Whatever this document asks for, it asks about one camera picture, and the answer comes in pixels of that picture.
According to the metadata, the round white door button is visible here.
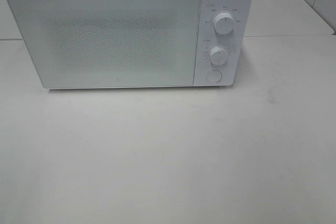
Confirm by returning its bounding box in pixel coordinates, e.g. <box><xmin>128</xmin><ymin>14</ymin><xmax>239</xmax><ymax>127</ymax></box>
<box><xmin>206</xmin><ymin>70</ymin><xmax>222</xmax><ymax>83</ymax></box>

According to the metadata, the white timer knob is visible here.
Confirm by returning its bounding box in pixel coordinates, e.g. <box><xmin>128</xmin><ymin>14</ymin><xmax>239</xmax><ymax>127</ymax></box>
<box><xmin>209</xmin><ymin>46</ymin><xmax>229</xmax><ymax>66</ymax></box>

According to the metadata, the white microwave door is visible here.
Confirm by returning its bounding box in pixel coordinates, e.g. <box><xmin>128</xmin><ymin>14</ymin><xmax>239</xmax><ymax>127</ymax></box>
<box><xmin>7</xmin><ymin>0</ymin><xmax>200</xmax><ymax>89</ymax></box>

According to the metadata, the upper white power knob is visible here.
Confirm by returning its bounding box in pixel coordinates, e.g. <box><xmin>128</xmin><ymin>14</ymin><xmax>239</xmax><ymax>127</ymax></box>
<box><xmin>213</xmin><ymin>10</ymin><xmax>235</xmax><ymax>35</ymax></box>

